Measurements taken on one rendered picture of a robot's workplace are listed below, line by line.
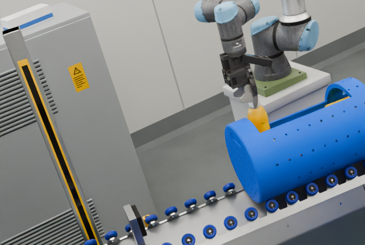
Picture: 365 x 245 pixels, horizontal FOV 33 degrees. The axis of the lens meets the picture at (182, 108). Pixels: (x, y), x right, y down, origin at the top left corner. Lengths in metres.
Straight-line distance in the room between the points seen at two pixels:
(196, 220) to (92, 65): 1.36
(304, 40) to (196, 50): 2.69
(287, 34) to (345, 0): 3.40
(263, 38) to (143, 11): 2.40
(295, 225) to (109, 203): 1.64
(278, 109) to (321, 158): 0.41
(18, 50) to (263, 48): 0.93
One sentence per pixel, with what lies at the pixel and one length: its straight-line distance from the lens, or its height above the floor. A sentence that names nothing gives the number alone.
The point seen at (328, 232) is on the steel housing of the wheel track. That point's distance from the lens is 2.21.
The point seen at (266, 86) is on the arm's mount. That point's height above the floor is 1.18.
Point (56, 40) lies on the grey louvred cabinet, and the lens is 3.19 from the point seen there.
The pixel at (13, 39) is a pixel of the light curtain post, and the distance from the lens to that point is 2.10.
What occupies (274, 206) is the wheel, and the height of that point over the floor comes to 0.96.
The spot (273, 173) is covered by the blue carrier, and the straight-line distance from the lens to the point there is 1.98.
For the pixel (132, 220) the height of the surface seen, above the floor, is 1.08.
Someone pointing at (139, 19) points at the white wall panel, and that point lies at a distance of 4.70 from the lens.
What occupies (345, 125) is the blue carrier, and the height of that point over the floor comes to 1.16.
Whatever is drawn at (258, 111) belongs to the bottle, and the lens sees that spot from 2.07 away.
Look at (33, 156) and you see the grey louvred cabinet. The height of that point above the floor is 0.84.
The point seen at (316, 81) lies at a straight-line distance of 2.44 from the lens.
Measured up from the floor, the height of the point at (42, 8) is 1.52.
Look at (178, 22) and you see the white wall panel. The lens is 4.83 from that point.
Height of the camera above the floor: 2.12
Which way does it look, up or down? 23 degrees down
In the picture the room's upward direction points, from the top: 16 degrees counter-clockwise
